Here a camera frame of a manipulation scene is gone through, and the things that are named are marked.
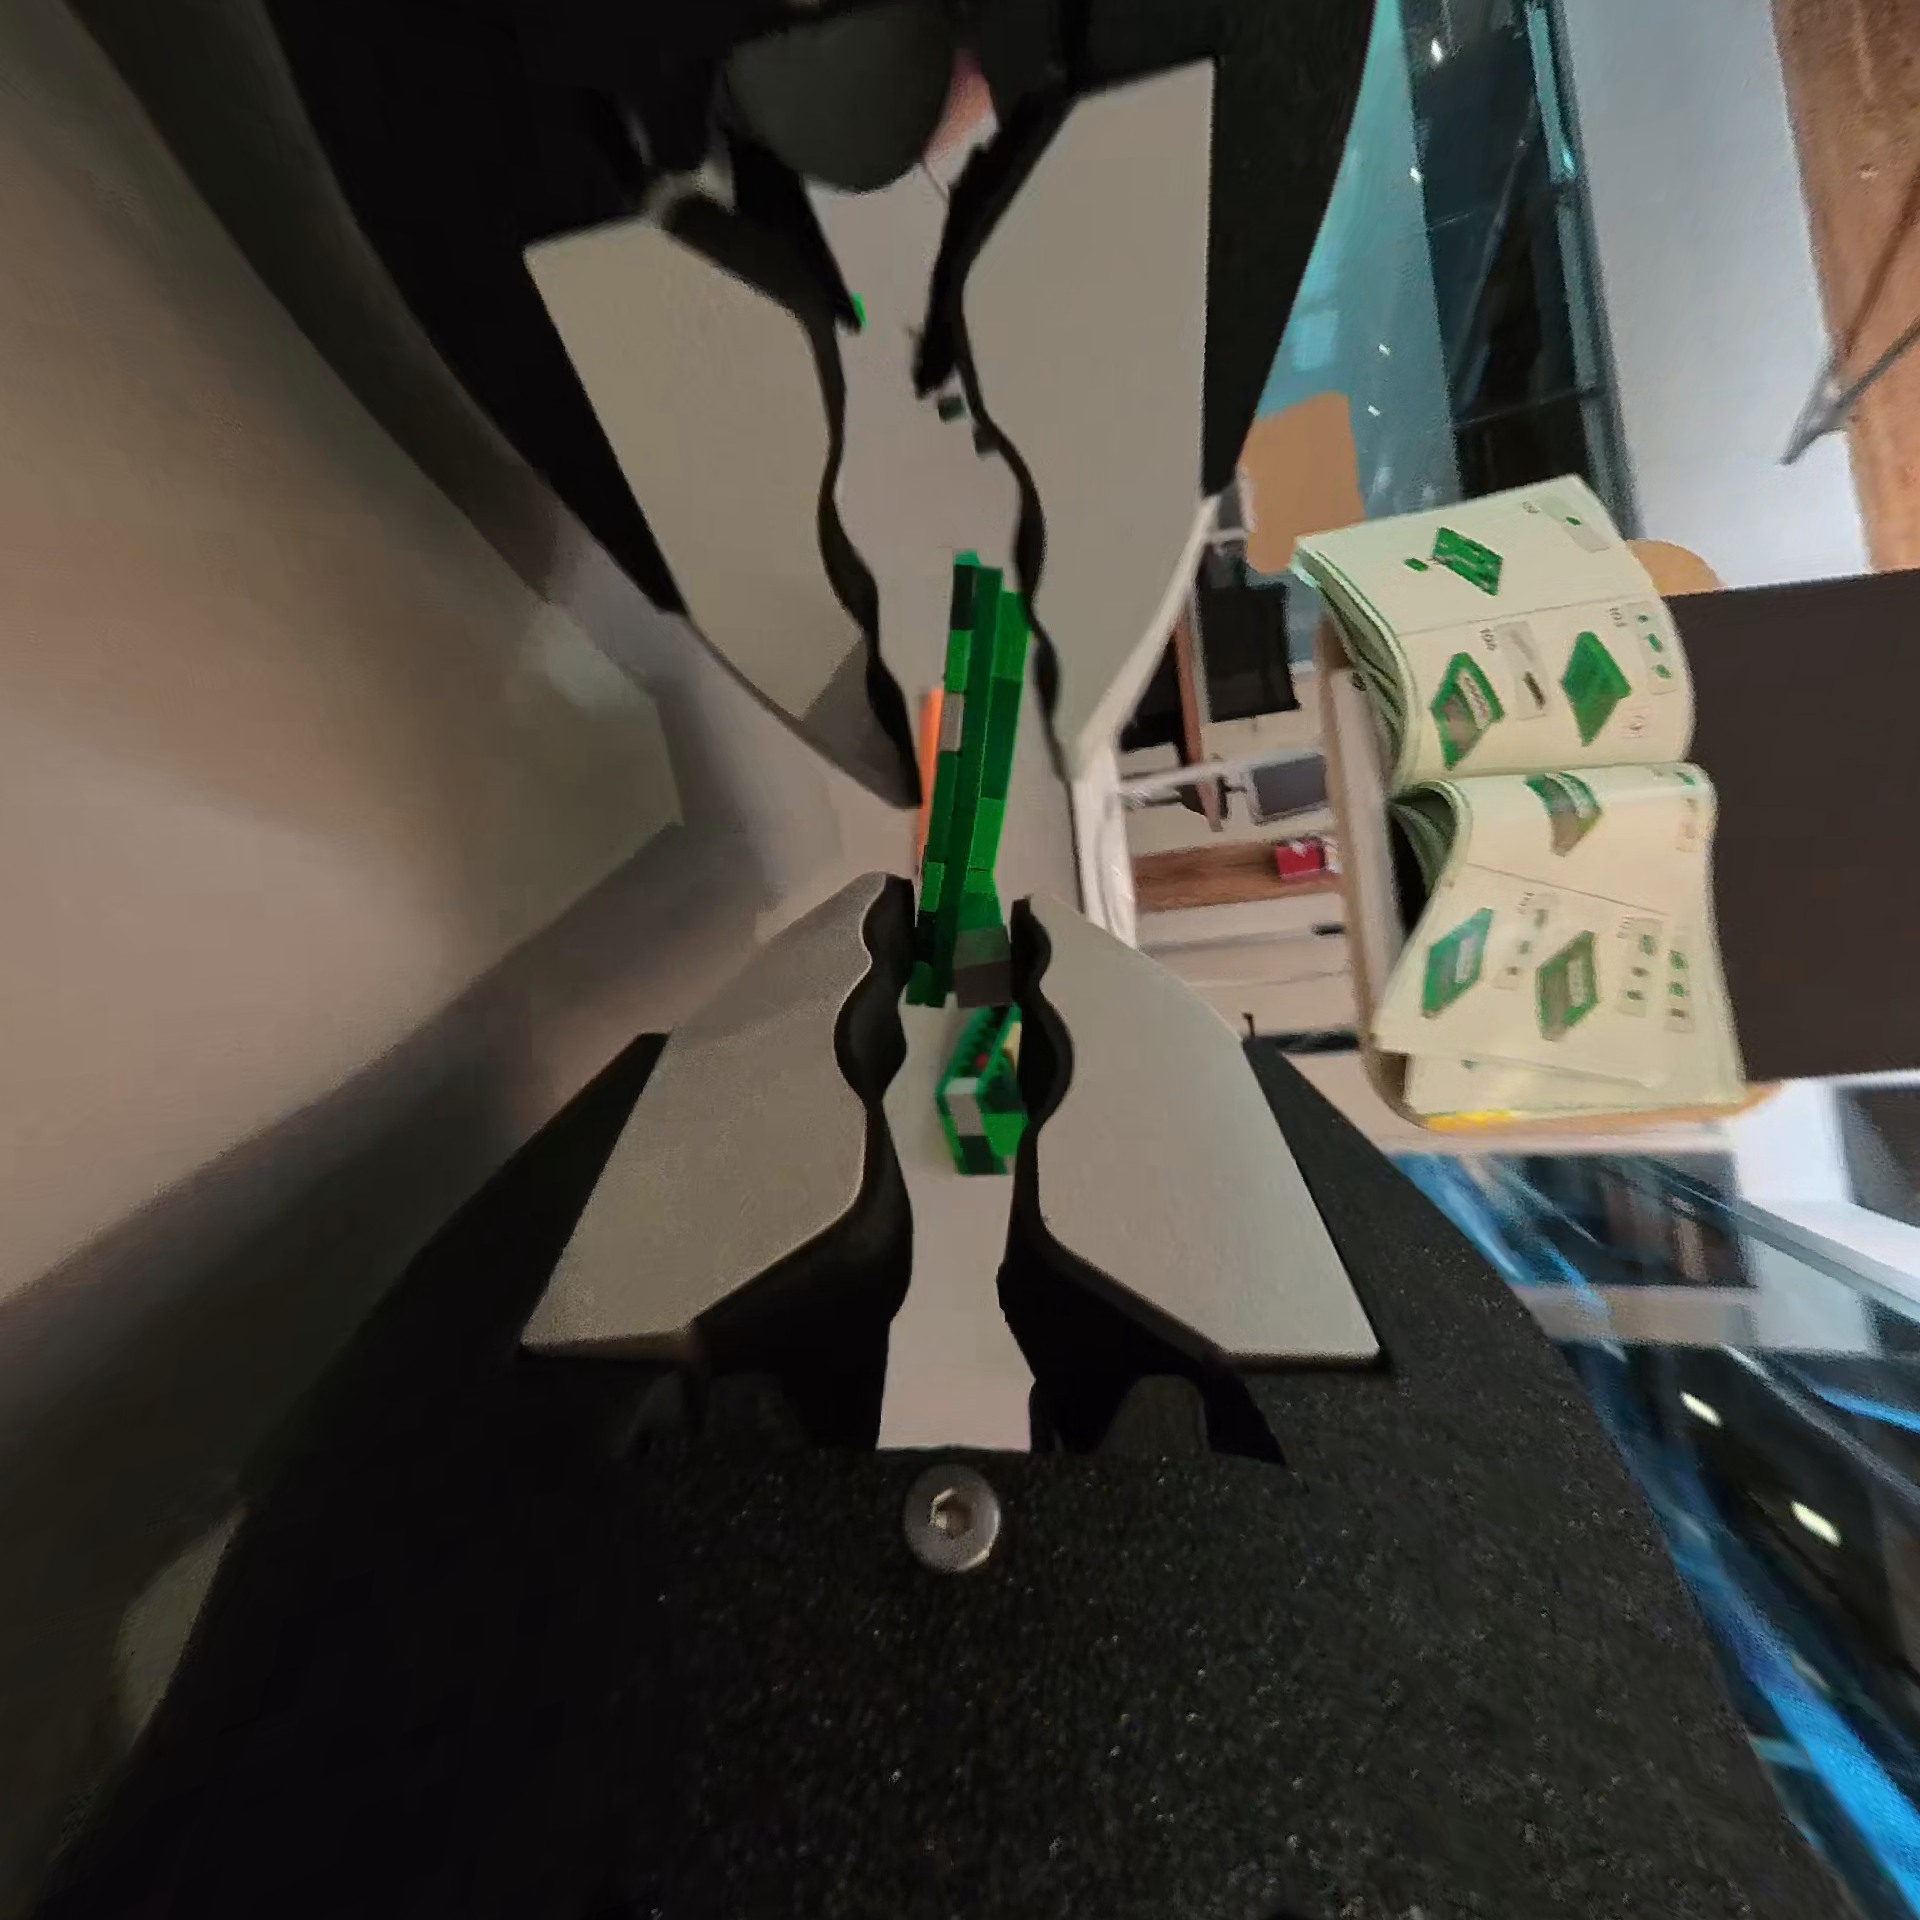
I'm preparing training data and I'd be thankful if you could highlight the green grey lego block build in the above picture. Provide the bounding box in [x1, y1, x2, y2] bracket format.
[936, 1003, 1031, 1175]

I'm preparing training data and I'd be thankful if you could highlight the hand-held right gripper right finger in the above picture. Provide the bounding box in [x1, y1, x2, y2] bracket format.
[1002, 893, 1381, 1367]

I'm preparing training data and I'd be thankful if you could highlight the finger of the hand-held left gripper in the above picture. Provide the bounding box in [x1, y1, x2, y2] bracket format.
[524, 186, 920, 812]
[922, 60, 1217, 782]

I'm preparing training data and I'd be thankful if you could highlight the black flat board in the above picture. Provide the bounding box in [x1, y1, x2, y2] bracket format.
[1662, 566, 1920, 1086]

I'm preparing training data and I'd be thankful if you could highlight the green lego plate assembly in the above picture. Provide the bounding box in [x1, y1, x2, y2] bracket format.
[903, 551, 1038, 1008]

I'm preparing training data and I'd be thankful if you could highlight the lego instruction booklet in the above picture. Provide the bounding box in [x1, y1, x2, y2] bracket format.
[1289, 476, 1753, 1123]

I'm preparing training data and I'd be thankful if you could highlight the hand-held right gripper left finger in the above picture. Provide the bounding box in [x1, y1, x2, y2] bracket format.
[522, 872, 920, 1360]

